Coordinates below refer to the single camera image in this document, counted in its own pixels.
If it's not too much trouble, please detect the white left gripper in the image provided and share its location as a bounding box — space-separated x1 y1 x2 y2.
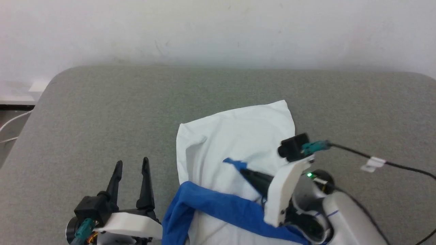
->
94 157 163 240

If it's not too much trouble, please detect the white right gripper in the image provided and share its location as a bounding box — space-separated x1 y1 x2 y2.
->
239 156 315 227

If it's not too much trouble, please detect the blue and white shirt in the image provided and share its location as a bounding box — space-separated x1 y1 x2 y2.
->
162 100 327 245

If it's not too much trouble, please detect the black cylindrical right gripper motor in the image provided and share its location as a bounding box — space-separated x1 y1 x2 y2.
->
312 169 336 195

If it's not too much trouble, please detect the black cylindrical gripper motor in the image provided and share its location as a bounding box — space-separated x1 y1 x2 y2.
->
66 216 81 244
312 169 336 195

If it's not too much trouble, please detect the black cylindrical left gripper motor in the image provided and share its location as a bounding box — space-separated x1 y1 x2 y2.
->
66 216 81 244

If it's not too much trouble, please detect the grey fabric cushion surface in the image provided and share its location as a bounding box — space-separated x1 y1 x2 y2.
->
0 65 436 245

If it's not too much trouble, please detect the left camera cable, teal plug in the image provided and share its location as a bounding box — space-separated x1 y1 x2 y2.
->
70 218 95 245

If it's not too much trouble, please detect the white cable tag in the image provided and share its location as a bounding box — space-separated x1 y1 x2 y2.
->
360 157 386 173

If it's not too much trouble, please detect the white floor cable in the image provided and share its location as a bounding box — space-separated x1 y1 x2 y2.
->
0 110 35 143

